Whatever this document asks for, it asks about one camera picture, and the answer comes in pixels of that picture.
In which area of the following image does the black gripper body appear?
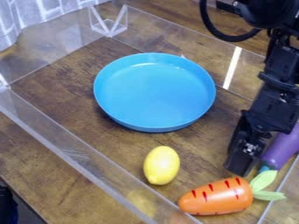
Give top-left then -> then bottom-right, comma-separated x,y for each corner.
237,43 -> 299,141

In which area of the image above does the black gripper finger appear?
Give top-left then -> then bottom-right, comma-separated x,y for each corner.
224,117 -> 268,177

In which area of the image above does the orange toy carrot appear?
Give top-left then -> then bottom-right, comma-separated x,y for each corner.
177,170 -> 285,215

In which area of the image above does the yellow toy lemon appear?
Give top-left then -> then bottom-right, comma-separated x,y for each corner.
142,146 -> 180,186

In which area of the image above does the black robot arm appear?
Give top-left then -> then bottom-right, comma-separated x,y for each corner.
224,0 -> 299,177

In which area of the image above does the blue round tray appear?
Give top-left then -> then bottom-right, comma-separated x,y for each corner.
93,52 -> 216,133

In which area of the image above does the purple toy eggplant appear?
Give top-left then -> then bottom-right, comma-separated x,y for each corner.
258,123 -> 299,172

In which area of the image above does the white patterned curtain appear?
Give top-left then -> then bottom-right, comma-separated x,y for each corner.
0,0 -> 109,52

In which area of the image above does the black cable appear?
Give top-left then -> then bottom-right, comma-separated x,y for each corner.
198,0 -> 262,43

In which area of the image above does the clear acrylic enclosure wall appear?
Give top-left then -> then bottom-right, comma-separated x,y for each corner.
0,0 -> 299,224

